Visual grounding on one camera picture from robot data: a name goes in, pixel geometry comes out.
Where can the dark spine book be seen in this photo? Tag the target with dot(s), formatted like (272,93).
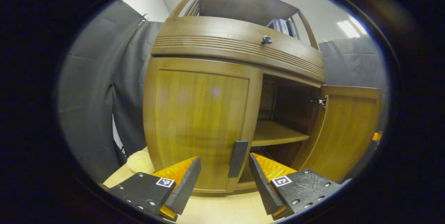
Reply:
(292,29)

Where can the ceiling light panel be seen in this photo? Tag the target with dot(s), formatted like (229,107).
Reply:
(347,28)

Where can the wooden double-door shoe cabinet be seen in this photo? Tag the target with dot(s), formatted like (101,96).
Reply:
(208,43)

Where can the wooden inner shelf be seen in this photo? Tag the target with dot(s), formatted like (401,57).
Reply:
(274,133)

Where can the wooden cabinet door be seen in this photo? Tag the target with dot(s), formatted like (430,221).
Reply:
(198,119)
(344,130)

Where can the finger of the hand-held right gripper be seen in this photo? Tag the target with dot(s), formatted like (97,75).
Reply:
(377,136)

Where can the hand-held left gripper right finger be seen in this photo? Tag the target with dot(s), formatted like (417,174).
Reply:
(261,182)

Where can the metal door hinge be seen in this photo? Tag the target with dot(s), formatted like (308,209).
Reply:
(320,101)

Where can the black backdrop cloth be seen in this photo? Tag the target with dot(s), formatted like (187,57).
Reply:
(90,95)

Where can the grey spine book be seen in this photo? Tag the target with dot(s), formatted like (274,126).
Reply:
(283,26)

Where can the blue hardcover book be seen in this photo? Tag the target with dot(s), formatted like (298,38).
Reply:
(274,25)

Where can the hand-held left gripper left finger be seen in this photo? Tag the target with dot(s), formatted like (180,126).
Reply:
(186,185)

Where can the round black drawer knob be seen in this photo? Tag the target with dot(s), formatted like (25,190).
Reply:
(266,40)

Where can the wooden cabinet drawer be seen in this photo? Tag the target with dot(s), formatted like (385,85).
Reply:
(215,36)

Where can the cream plush toy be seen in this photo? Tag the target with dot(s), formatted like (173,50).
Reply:
(139,162)

